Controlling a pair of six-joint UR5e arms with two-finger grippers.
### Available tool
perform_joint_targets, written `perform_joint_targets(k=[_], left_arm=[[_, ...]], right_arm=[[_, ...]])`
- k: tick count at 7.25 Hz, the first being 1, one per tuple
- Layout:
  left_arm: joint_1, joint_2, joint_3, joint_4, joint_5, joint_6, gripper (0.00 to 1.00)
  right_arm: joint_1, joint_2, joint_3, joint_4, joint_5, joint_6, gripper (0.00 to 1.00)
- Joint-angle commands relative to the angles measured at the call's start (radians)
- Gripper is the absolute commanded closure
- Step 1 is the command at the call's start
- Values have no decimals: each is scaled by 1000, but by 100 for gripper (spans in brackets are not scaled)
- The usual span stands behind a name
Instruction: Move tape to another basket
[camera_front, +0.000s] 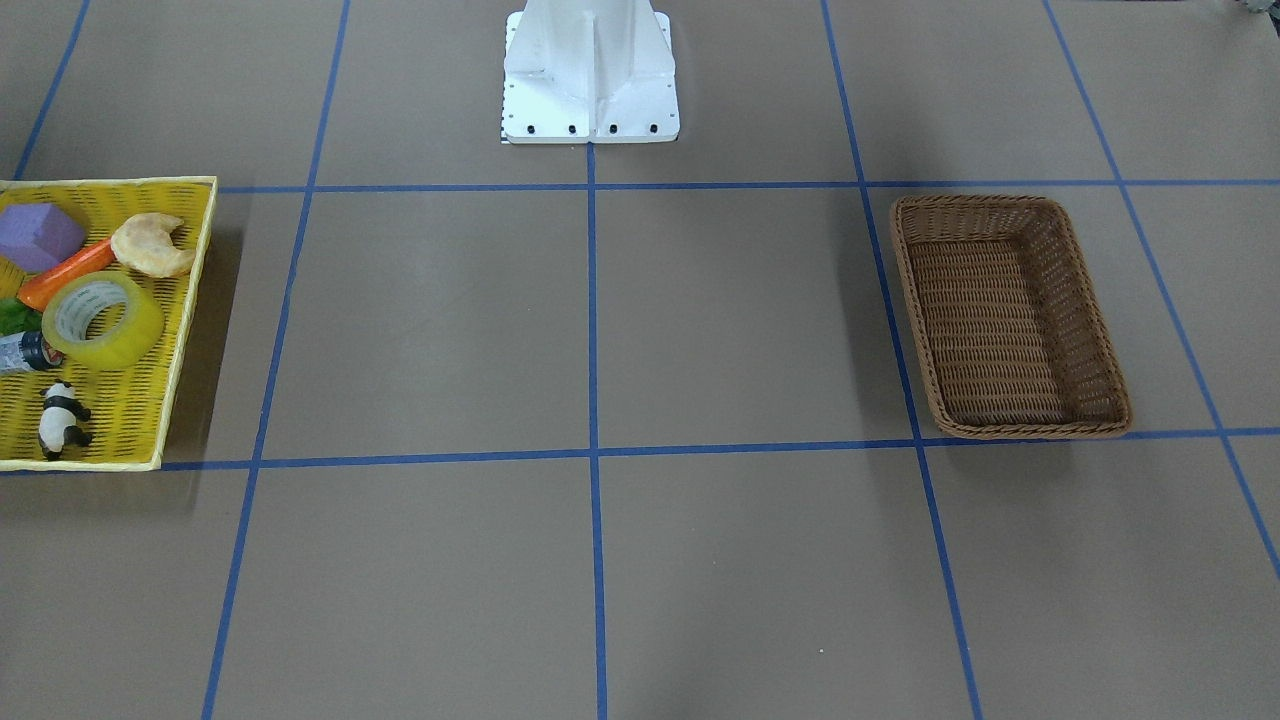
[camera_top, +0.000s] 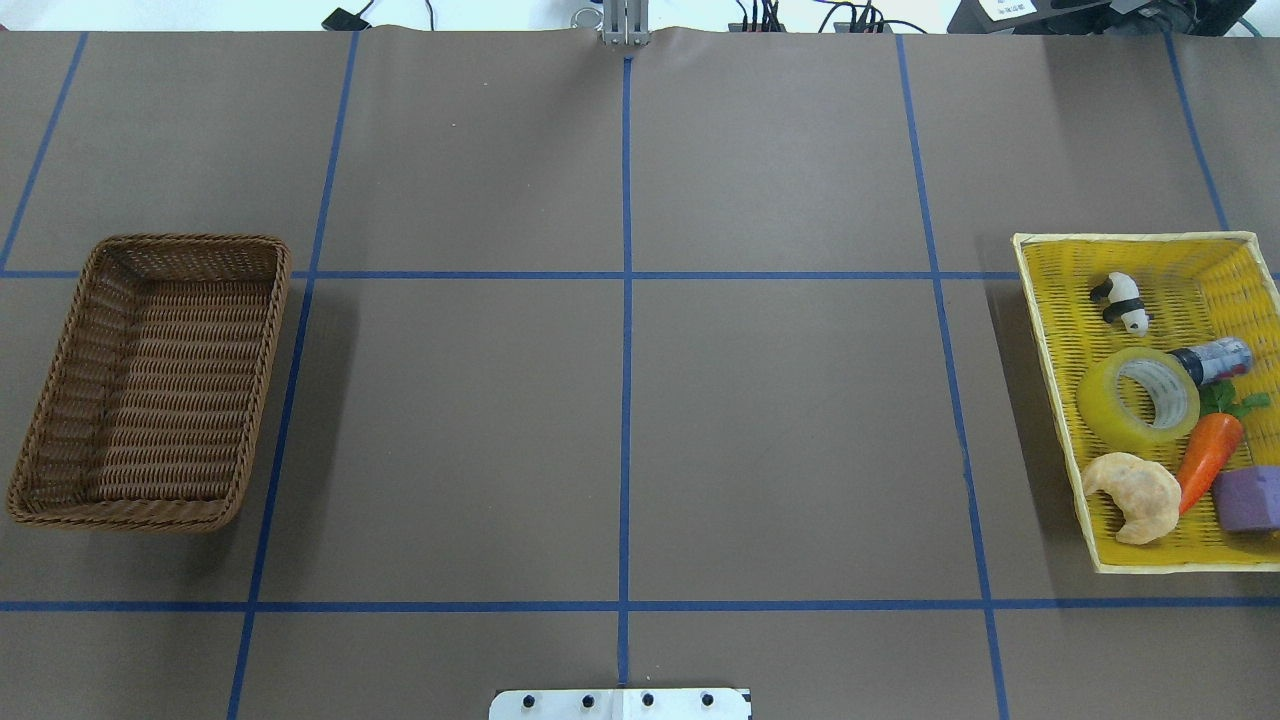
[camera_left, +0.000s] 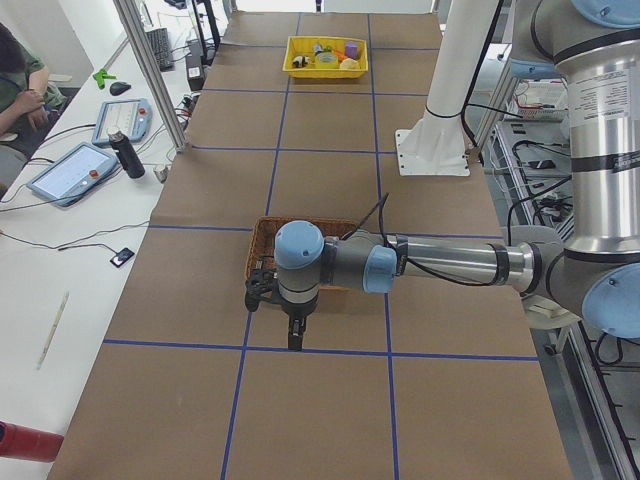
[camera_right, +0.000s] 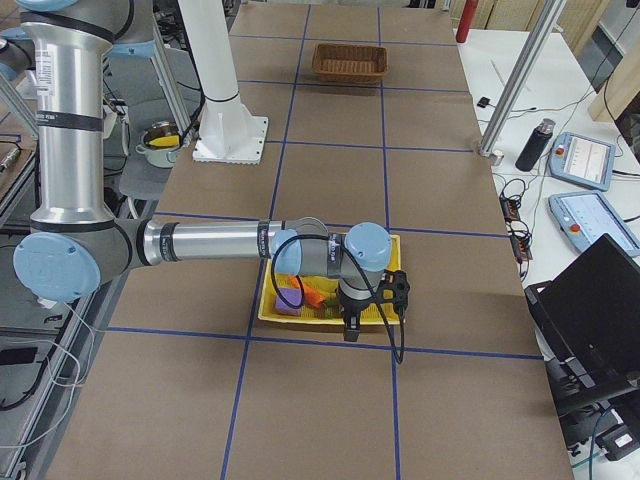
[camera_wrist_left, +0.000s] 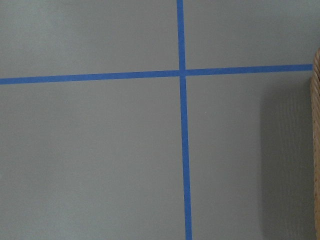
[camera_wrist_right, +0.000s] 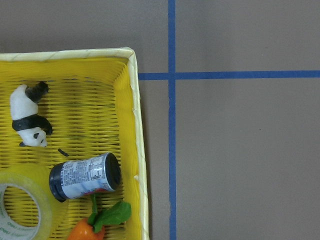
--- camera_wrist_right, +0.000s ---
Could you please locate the clear yellow tape roll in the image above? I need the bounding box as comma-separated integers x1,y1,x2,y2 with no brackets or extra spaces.
0,163,68,240

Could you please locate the yellow plastic basket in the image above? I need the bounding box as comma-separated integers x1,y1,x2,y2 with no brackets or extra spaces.
0,47,149,240

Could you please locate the small labelled can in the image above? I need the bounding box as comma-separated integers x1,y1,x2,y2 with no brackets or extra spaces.
48,152,121,203

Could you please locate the toy carrot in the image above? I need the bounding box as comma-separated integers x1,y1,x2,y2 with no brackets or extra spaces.
67,193,132,240

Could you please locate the panda figurine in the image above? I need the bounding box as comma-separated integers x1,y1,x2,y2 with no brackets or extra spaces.
10,81,53,147

